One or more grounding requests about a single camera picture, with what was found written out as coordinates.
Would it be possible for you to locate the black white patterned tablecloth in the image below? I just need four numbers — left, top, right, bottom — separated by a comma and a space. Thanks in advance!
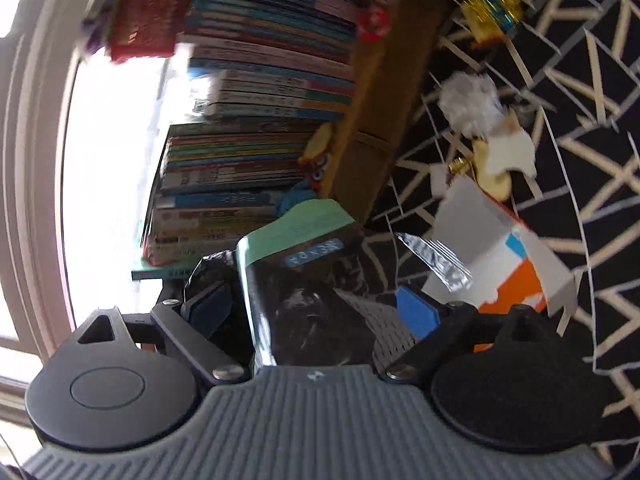
355, 0, 639, 466

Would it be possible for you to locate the black trash bag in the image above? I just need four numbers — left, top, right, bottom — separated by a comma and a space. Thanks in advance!
183, 237, 375, 370

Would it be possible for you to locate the torn white paper piece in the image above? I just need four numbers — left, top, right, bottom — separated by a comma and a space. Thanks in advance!
486, 110, 537, 178

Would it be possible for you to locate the orange peel on shelf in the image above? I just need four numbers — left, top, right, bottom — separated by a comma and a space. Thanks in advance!
298, 122, 333, 166

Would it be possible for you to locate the red white charm toy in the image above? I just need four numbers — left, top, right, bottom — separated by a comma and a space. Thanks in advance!
307, 153, 332, 192

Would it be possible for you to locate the row of upright books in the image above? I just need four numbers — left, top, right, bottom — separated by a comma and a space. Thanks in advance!
130, 0, 402, 282

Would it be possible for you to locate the green clear snack bag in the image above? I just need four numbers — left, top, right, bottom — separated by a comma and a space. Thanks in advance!
235, 200, 454, 370

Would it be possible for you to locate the red crochet flower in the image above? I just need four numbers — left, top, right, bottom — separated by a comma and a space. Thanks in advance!
356, 6, 390, 44

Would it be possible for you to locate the crumpled white tissue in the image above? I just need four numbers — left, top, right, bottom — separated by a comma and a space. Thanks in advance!
438, 72, 506, 139

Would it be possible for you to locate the small pink white packet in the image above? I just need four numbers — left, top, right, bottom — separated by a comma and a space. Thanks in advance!
430, 164, 451, 198

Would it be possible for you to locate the gold blue foil wrapper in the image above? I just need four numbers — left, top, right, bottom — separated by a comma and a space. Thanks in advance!
461, 0, 524, 50

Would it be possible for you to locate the wooden desk shelf with drawers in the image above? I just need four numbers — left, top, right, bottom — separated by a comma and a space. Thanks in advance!
319, 0, 451, 222

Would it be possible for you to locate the torn white orange cardboard box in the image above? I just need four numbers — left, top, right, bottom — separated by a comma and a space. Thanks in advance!
422, 177, 577, 322

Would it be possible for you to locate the white mesh trash bin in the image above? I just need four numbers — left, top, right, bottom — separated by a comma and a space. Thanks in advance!
335, 289, 419, 373

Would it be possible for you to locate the red plastic basket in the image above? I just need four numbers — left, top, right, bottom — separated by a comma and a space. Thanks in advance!
79, 0, 191, 63

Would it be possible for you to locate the blue yarn ball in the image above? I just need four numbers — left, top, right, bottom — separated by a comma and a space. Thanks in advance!
276, 180, 317, 217

